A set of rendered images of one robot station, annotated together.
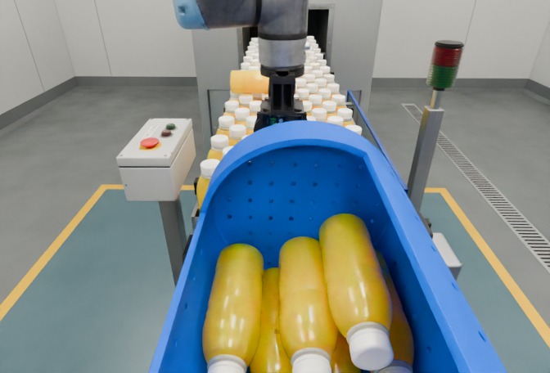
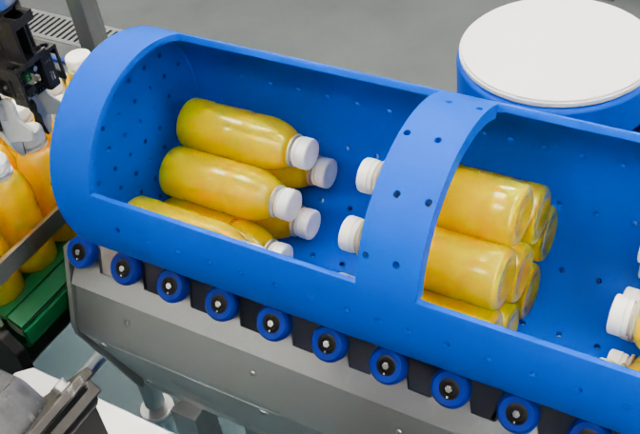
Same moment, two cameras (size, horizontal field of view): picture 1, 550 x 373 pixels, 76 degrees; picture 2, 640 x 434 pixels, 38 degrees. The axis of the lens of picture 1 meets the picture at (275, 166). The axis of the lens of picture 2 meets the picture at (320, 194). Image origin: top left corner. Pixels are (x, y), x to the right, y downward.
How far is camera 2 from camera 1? 0.79 m
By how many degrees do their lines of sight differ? 46
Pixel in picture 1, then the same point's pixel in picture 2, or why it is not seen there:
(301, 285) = (222, 169)
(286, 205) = (122, 144)
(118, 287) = not seen: outside the picture
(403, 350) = not seen: hidden behind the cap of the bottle
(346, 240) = (217, 113)
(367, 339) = (302, 145)
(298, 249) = (181, 159)
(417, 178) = not seen: hidden behind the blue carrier
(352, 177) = (156, 70)
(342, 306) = (269, 146)
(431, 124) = not seen: outside the picture
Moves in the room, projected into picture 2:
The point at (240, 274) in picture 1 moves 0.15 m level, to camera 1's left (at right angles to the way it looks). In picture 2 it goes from (170, 210) to (89, 298)
